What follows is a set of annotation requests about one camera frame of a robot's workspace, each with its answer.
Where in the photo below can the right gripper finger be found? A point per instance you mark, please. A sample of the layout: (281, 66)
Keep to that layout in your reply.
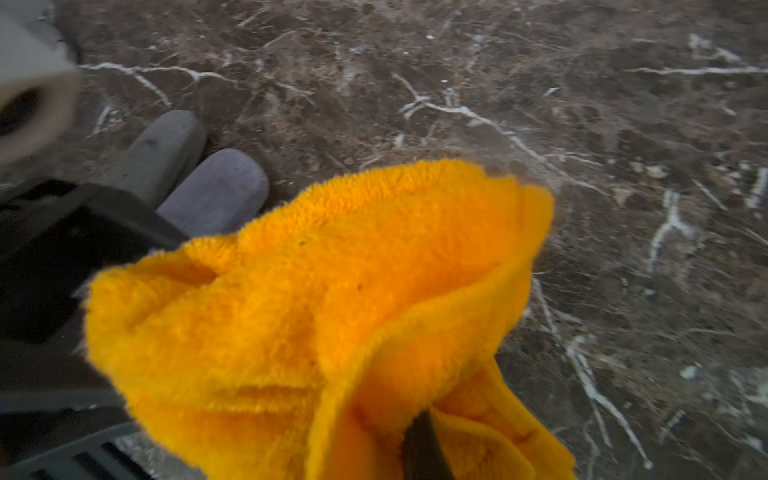
(422, 455)

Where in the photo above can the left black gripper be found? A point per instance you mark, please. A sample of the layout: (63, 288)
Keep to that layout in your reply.
(60, 417)

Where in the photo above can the orange microfiber cloth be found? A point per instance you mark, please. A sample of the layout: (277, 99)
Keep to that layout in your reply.
(304, 345)

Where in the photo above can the lavender fabric eyeglass case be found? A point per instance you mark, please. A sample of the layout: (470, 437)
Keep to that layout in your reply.
(224, 192)

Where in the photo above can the dark grey eyeglass case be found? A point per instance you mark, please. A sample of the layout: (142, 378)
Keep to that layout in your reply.
(160, 157)

